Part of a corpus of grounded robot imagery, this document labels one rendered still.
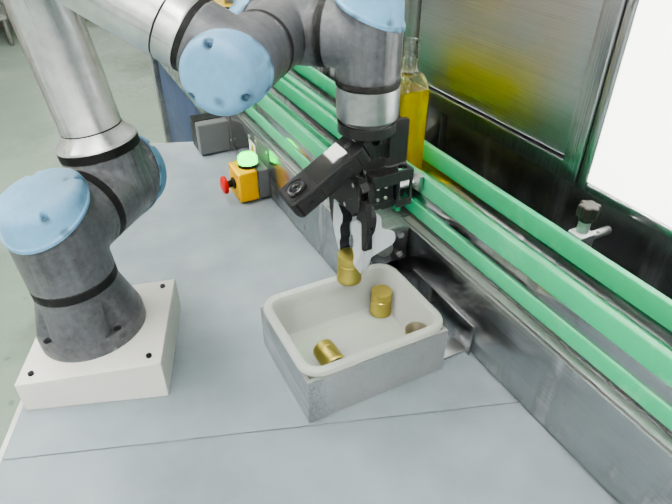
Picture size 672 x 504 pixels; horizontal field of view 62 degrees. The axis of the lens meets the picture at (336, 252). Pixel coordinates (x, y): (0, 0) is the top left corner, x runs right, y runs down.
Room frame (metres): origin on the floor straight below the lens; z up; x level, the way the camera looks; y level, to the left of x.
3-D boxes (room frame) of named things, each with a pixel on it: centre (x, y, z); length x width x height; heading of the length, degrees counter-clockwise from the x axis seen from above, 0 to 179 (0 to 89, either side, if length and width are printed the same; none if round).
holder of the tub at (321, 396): (0.63, -0.05, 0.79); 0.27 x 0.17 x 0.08; 117
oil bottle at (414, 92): (0.92, -0.12, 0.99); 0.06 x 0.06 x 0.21; 28
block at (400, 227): (0.77, -0.07, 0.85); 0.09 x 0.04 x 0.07; 117
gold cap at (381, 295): (0.70, -0.07, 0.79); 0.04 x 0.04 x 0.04
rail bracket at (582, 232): (0.64, -0.35, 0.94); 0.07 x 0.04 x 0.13; 117
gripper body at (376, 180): (0.65, -0.04, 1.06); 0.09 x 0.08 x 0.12; 119
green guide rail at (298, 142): (1.57, 0.36, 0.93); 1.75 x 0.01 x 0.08; 27
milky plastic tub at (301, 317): (0.62, -0.02, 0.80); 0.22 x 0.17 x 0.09; 117
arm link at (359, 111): (0.65, -0.04, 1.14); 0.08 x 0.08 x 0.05
